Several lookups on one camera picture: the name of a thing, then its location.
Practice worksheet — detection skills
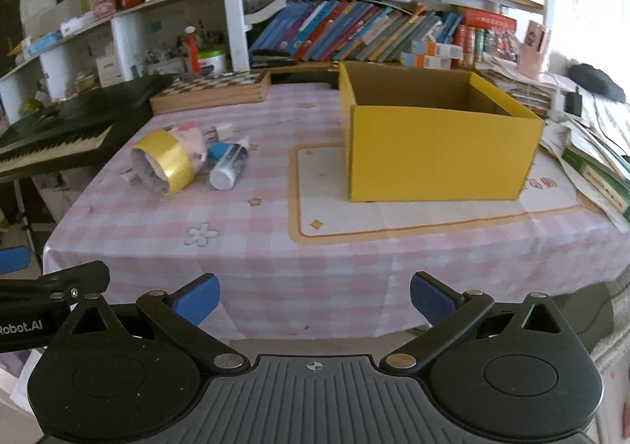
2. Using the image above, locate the white spray bottle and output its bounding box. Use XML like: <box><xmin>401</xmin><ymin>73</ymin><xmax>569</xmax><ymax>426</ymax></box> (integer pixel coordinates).
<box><xmin>209</xmin><ymin>137</ymin><xmax>250</xmax><ymax>191</ymax></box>

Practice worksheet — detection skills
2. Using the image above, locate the gold tape roll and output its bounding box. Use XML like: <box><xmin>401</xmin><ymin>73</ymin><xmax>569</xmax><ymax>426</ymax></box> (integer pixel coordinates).
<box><xmin>130</xmin><ymin>129</ymin><xmax>195</xmax><ymax>197</ymax></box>

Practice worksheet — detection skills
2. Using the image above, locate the blue plastic block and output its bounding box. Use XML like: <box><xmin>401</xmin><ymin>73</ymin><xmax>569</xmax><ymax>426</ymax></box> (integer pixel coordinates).
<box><xmin>207</xmin><ymin>142</ymin><xmax>231</xmax><ymax>164</ymax></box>

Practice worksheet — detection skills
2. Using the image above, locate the pink plush toy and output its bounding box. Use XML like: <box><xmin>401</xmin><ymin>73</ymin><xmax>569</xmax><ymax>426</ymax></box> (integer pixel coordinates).
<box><xmin>169</xmin><ymin>121</ymin><xmax>207</xmax><ymax>174</ymax></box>

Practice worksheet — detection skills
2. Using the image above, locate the white power adapter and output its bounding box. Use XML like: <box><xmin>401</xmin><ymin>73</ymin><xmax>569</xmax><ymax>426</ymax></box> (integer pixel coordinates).
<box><xmin>202</xmin><ymin>122</ymin><xmax>234</xmax><ymax>143</ymax></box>

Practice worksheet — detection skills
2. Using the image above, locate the black electronic keyboard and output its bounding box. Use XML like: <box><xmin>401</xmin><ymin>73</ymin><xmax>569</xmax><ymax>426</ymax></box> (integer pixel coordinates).
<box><xmin>1</xmin><ymin>75</ymin><xmax>173</xmax><ymax>182</ymax></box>

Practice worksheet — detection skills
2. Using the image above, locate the pink checkered tablecloth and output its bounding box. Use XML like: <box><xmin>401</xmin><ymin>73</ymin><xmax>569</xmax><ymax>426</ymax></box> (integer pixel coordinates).
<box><xmin>44</xmin><ymin>84</ymin><xmax>629</xmax><ymax>340</ymax></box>

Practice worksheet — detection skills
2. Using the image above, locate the yellow cardboard box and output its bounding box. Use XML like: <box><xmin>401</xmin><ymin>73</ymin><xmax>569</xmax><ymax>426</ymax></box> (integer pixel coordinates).
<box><xmin>339</xmin><ymin>61</ymin><xmax>543</xmax><ymax>202</ymax></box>

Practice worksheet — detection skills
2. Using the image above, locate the green thick book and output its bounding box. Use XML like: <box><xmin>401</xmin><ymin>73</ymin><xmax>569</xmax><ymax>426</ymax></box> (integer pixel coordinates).
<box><xmin>563</xmin><ymin>149</ymin><xmax>629</xmax><ymax>220</ymax></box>

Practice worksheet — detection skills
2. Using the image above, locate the wooden chess board box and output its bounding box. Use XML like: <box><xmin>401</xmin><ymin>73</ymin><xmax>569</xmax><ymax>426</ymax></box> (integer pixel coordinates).
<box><xmin>150</xmin><ymin>71</ymin><xmax>271</xmax><ymax>115</ymax></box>

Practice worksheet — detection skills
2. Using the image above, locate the pile of papers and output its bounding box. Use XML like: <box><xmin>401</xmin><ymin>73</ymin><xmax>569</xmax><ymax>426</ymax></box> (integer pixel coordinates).
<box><xmin>475</xmin><ymin>59</ymin><xmax>629</xmax><ymax>232</ymax></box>

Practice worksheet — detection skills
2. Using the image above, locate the white bookshelf unit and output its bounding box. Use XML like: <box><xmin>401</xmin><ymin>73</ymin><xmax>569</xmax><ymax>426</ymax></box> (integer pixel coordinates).
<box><xmin>0</xmin><ymin>0</ymin><xmax>550</xmax><ymax>125</ymax></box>

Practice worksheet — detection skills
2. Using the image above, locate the white green lidded tub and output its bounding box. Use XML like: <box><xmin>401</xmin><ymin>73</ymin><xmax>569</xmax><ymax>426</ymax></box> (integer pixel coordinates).
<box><xmin>198</xmin><ymin>46</ymin><xmax>228</xmax><ymax>76</ymax></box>

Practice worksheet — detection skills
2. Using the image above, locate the row of leaning books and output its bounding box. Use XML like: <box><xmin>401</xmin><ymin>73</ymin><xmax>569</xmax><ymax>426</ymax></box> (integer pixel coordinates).
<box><xmin>249</xmin><ymin>0</ymin><xmax>461</xmax><ymax>65</ymax></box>

